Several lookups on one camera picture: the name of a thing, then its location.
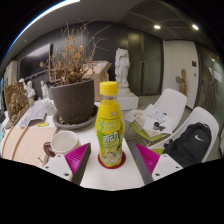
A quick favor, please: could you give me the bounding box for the white plaster statue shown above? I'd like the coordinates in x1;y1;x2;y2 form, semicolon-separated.
114;47;140;111

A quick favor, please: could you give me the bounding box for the white plastic chair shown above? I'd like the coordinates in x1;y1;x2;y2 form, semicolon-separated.
148;106;220;163
129;87;188;148

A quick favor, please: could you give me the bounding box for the flat round red coaster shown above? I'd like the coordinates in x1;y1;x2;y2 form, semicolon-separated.
97;150;127;170

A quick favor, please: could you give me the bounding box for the yellow drink bottle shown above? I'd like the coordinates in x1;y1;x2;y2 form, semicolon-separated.
94;80;126;168

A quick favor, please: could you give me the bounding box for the long ceiling light strip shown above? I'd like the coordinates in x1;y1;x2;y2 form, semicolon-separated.
3;0;81;59

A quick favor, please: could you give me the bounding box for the cardboard box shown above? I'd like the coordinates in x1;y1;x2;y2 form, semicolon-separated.
83;60;113;103

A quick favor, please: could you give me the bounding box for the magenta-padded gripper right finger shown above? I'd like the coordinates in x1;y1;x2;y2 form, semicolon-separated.
127;139;184;186

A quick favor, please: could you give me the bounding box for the dark grey plant pot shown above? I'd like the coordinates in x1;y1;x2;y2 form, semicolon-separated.
48;78;96;125

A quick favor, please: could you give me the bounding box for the folded newspaper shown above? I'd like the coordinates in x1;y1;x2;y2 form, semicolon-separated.
18;101;51;129

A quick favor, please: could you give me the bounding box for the small white cup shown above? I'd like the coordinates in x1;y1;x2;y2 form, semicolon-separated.
44;103;57;117

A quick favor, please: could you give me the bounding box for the dried brown plant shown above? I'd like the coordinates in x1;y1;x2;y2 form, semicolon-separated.
39;19;113;87

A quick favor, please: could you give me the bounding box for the wooden figure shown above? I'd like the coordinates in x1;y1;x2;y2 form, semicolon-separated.
175;68;188;97

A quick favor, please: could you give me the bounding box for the stack of papers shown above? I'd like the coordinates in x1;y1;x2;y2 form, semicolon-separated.
123;103;174;139

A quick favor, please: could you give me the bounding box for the group of white plaster busts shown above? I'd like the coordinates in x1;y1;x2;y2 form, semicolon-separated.
18;78;51;101

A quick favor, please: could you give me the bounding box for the dark green double door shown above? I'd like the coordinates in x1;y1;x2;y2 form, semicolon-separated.
128;31;165;97

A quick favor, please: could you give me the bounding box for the black backpack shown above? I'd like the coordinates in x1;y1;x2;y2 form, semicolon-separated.
162;122;213;168

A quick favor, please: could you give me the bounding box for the grey plant saucer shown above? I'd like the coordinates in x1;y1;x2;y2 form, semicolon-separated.
52;113;99;130

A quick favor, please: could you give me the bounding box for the black key bunch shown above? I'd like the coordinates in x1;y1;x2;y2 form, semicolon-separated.
153;121;167;132

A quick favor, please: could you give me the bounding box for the white mug with brown handle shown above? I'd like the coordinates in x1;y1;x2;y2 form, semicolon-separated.
43;130;82;159

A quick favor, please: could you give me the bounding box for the white cabinet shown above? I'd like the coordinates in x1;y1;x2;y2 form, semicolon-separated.
4;59;19;86

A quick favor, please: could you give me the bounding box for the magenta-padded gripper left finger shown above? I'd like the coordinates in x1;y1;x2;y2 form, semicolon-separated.
43;142;92;186

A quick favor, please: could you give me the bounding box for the black wall screen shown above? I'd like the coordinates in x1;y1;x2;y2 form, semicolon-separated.
18;43;54;81

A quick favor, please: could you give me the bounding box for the brown carved wooden sculpture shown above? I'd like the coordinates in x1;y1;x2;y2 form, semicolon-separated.
3;81;30;129

